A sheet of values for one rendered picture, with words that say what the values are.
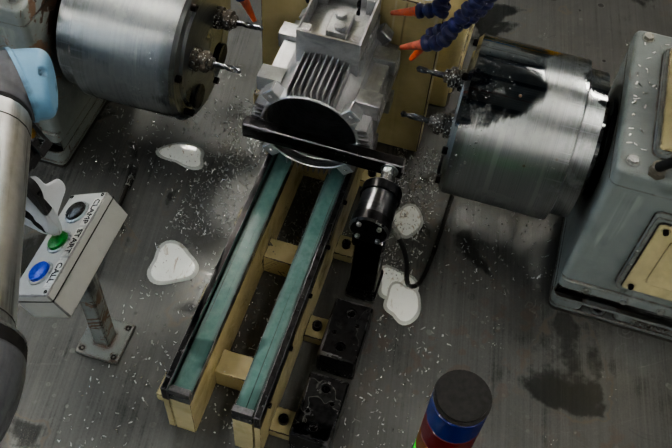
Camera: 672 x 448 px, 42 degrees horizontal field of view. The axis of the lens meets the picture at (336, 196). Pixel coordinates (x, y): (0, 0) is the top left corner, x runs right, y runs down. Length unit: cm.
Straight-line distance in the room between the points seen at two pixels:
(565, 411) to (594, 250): 25
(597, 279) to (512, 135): 30
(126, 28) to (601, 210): 74
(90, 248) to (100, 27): 36
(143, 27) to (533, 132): 58
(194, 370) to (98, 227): 24
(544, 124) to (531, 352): 39
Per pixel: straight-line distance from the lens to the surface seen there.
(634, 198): 125
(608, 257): 136
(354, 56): 130
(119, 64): 136
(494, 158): 125
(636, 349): 149
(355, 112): 128
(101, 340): 138
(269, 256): 141
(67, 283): 115
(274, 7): 146
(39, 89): 91
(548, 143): 124
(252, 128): 133
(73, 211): 121
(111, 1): 136
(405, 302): 143
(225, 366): 132
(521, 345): 143
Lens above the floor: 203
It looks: 54 degrees down
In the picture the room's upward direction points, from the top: 5 degrees clockwise
